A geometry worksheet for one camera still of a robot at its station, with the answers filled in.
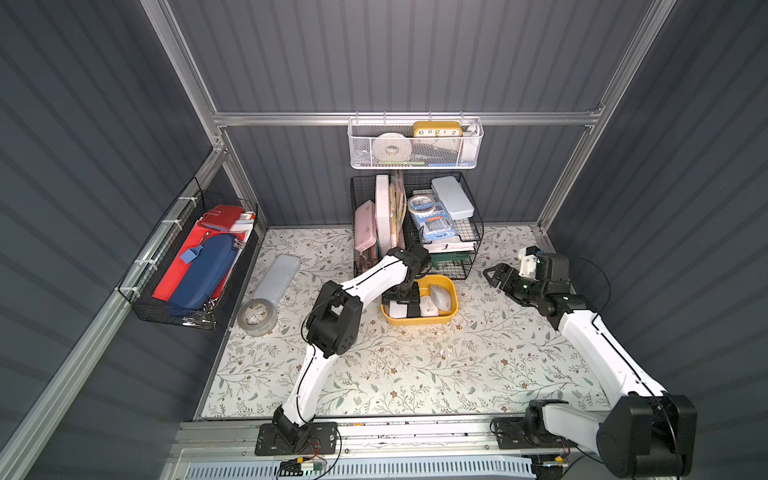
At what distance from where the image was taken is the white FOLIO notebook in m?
0.91

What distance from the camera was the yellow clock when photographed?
0.88 meters

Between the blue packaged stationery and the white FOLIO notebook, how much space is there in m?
0.02

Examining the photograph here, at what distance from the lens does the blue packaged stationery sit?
0.90 meters
